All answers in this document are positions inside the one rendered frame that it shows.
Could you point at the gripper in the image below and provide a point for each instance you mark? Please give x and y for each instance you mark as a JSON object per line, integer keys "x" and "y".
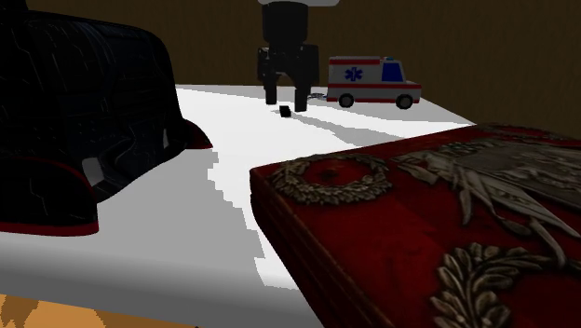
{"x": 285, "y": 41}

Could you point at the small black block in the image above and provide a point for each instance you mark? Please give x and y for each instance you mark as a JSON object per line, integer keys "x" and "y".
{"x": 284, "y": 111}

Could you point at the small silver metal object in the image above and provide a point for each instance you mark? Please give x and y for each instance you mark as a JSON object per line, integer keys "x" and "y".
{"x": 317, "y": 96}

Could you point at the white toy ambulance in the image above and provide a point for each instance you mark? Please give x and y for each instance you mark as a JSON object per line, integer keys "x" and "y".
{"x": 370, "y": 82}

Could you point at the white table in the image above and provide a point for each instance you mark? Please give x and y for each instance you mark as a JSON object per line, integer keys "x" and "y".
{"x": 172, "y": 227}

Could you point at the red box with silver ornaments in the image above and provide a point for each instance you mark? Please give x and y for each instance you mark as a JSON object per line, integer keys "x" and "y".
{"x": 390, "y": 245}

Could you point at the black object with red trim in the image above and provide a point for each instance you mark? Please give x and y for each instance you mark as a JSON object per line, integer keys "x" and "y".
{"x": 77, "y": 113}

